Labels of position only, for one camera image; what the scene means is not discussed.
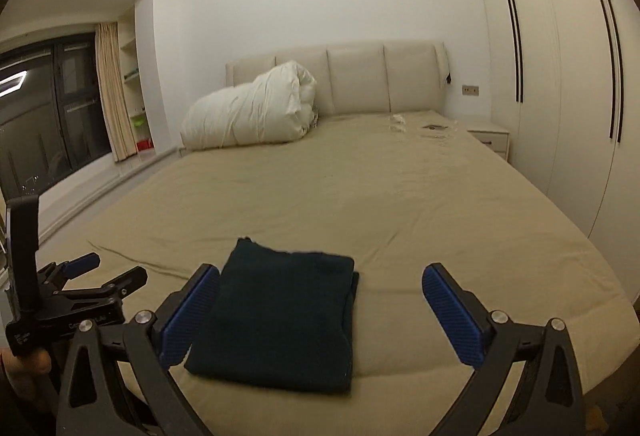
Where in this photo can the beige curtain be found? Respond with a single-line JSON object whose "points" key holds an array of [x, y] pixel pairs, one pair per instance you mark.
{"points": [[115, 95]]}

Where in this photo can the metal wall socket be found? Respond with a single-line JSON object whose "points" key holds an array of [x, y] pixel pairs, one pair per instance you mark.
{"points": [[471, 90]]}

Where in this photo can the person's left hand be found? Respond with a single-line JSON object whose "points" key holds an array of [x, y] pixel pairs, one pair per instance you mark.
{"points": [[22, 373]]}

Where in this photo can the rolled white duvet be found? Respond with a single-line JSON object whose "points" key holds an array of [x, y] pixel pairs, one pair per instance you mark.
{"points": [[250, 110]]}

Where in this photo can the red box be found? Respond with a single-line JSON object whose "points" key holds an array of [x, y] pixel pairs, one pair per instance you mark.
{"points": [[144, 144]]}

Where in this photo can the white built-in shelf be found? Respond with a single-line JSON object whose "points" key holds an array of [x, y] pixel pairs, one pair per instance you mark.
{"points": [[131, 95]]}

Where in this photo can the beige padded headboard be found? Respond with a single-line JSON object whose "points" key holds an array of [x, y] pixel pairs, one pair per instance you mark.
{"points": [[360, 80]]}

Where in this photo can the dark window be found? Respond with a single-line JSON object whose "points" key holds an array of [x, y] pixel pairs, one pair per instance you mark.
{"points": [[50, 115]]}

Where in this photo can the bed with beige sheet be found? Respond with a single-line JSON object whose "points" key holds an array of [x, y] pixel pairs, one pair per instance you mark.
{"points": [[350, 196]]}

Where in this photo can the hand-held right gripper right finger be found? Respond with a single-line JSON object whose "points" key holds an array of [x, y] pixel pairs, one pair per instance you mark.
{"points": [[450, 316]]}

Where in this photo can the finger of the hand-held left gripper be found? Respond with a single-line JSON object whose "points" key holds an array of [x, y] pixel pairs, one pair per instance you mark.
{"points": [[80, 263], [120, 281]]}

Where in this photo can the white nightstand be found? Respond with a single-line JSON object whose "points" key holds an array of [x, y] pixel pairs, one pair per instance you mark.
{"points": [[490, 140]]}

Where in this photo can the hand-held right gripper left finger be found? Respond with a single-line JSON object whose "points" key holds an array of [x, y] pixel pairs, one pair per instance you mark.
{"points": [[190, 311]]}

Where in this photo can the dark teal knit sweater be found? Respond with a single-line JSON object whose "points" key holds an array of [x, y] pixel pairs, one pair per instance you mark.
{"points": [[280, 316]]}

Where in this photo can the white wardrobe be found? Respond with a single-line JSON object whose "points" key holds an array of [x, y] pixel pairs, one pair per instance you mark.
{"points": [[560, 90]]}

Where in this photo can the clear plastic packet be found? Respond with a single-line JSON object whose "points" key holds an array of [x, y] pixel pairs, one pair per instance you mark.
{"points": [[434, 129]]}

